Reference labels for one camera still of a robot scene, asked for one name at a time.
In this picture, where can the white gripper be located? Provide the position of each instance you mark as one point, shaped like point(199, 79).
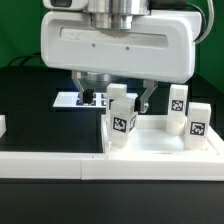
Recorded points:
point(158, 47)

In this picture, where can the white square table top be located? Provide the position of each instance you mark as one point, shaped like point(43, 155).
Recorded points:
point(149, 136)

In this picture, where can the white sheet with AprilTags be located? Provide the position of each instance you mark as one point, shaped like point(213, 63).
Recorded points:
point(72, 100)

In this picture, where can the white U-shaped obstacle fence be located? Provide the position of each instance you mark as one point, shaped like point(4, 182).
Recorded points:
point(110, 166)

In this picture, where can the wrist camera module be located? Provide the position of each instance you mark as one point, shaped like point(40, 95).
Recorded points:
point(66, 4)

